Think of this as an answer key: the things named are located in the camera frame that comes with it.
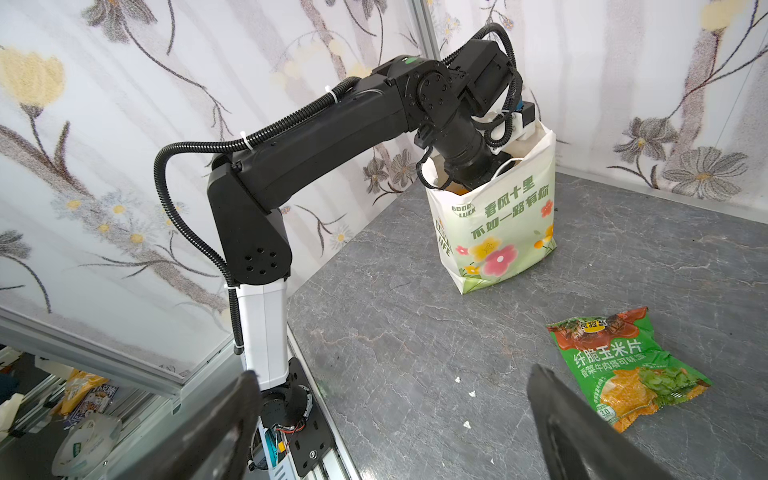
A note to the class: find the green corn chips packet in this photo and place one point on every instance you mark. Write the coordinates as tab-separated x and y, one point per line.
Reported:
621	369

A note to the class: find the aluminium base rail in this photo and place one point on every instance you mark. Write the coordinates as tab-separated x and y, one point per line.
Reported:
176	395

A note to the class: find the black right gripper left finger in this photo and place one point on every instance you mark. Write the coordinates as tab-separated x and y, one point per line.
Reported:
214	444

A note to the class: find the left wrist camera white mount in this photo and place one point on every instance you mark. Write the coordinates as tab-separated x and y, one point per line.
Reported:
523	124

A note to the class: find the white floral paper bag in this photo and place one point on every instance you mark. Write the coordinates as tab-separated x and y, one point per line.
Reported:
497	231

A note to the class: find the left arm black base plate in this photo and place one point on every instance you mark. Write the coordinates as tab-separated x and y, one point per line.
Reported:
295	440

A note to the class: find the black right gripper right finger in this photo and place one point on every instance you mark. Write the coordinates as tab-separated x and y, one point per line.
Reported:
575	442

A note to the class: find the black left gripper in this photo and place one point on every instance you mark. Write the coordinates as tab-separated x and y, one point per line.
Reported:
476	170

